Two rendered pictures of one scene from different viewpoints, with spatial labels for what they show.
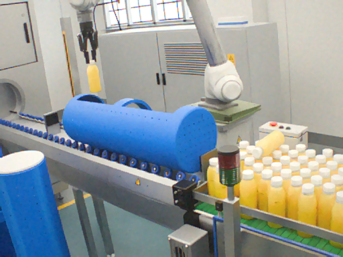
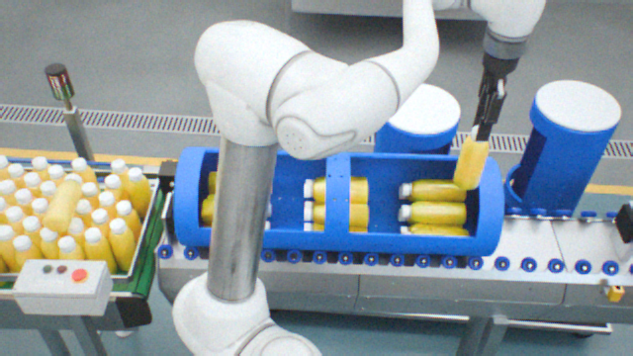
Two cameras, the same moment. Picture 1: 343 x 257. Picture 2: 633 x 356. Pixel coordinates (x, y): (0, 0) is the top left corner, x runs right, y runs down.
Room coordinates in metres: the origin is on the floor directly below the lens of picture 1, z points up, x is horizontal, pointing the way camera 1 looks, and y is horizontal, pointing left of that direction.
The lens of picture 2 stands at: (2.65, -0.73, 2.38)
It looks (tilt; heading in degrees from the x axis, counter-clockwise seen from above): 45 degrees down; 134
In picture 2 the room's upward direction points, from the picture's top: 1 degrees clockwise
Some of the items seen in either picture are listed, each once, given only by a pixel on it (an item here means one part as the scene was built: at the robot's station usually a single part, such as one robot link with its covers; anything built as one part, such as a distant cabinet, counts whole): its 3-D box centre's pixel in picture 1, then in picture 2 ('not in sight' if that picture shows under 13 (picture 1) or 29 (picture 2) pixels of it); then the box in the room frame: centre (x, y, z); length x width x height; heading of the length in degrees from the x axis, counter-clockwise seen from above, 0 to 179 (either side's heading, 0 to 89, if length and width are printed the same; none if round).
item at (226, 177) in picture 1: (230, 173); (61, 88); (1.00, -0.17, 1.18); 0.06 x 0.06 x 0.05
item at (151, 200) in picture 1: (80, 160); (507, 270); (2.29, 0.55, 0.79); 2.17 x 0.29 x 0.34; 43
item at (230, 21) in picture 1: (232, 21); not in sight; (3.47, -0.73, 1.48); 0.24 x 0.12 x 0.08; 49
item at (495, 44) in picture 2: (85, 16); (505, 39); (2.16, 0.35, 1.67); 0.09 x 0.09 x 0.06
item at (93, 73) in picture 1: (93, 77); (472, 159); (2.17, 0.35, 1.32); 0.07 x 0.07 x 0.16
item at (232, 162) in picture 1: (228, 158); (57, 76); (1.00, -0.17, 1.23); 0.06 x 0.06 x 0.04
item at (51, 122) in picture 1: (52, 123); (625, 231); (2.50, 0.74, 1.00); 0.10 x 0.04 x 0.15; 133
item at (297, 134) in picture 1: (283, 137); (64, 287); (1.58, -0.52, 1.05); 0.20 x 0.10 x 0.10; 43
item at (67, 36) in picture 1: (82, 128); not in sight; (2.84, 0.61, 0.85); 0.06 x 0.06 x 1.70; 43
